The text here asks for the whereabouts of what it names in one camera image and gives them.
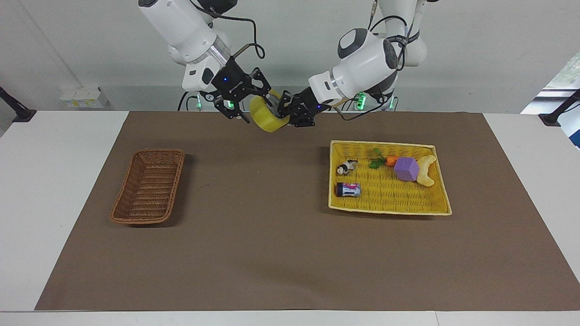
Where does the toy carrot with green leaves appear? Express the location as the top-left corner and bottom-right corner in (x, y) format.
(368, 148), (401, 170)

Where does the yellow wicker basket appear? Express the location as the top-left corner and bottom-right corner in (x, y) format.
(328, 140), (453, 216)

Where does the black stand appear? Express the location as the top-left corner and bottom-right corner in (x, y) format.
(0, 86), (37, 123)
(538, 89), (580, 127)

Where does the white socket box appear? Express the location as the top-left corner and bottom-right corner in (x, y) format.
(60, 86), (109, 110)

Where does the pale yellow bread toy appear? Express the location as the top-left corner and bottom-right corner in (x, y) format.
(416, 154), (437, 187)

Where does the panda toy figure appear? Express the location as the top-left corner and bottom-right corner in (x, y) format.
(336, 159), (359, 177)

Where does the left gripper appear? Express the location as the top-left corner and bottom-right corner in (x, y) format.
(277, 87), (329, 128)

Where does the brown wicker basket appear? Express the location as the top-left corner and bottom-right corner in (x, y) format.
(110, 149), (185, 225)

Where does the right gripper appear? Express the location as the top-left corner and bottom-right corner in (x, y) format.
(212, 56), (273, 124)

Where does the yellow tape roll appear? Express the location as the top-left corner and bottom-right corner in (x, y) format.
(249, 90), (291, 133)

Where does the purple polyhedron block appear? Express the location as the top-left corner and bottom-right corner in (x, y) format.
(393, 156), (421, 182)

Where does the small printed can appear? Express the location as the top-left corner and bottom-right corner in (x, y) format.
(335, 182), (362, 198)

